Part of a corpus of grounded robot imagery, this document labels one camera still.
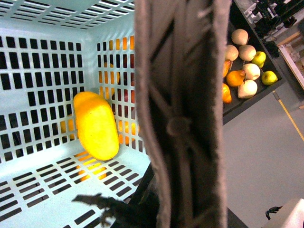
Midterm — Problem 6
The yellow mango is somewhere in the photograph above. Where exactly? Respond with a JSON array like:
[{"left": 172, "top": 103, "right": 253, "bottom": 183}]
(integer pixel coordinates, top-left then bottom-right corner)
[{"left": 74, "top": 91, "right": 119, "bottom": 161}]

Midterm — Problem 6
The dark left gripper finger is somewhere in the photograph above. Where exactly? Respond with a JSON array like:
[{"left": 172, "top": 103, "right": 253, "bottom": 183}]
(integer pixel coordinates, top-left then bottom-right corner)
[{"left": 72, "top": 193, "right": 158, "bottom": 228}]

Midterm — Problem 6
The light blue plastic basket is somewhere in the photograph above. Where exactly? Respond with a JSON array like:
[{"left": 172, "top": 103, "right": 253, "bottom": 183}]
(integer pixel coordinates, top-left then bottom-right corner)
[{"left": 0, "top": 0, "right": 150, "bottom": 228}]

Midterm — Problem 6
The brown basket handle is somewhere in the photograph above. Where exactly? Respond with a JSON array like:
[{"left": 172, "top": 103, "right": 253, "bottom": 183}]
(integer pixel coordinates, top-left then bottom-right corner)
[{"left": 134, "top": 0, "right": 231, "bottom": 228}]

